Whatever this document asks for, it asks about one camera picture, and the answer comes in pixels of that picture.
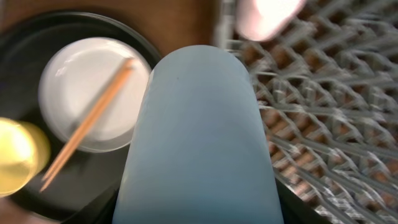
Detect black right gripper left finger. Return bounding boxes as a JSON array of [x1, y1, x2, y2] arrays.
[[62, 180, 120, 224]]

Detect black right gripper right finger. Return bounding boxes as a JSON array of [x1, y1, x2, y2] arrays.
[[275, 179, 331, 224]]

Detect yellow bowl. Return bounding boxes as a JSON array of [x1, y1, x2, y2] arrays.
[[1, 118, 51, 198]]

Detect blue plastic cup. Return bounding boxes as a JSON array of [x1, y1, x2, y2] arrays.
[[113, 45, 284, 223]]

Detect pink plastic cup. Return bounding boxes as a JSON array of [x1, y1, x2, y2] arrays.
[[236, 0, 307, 41]]

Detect grey dishwasher rack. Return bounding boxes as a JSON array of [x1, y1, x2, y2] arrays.
[[215, 0, 397, 223]]

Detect round black tray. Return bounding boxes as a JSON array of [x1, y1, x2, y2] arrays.
[[1, 11, 161, 221]]

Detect wooden chopstick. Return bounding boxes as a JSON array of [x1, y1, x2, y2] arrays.
[[39, 62, 135, 193], [42, 57, 134, 182]]

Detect grey round plate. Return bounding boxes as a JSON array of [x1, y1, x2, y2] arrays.
[[39, 37, 152, 152]]

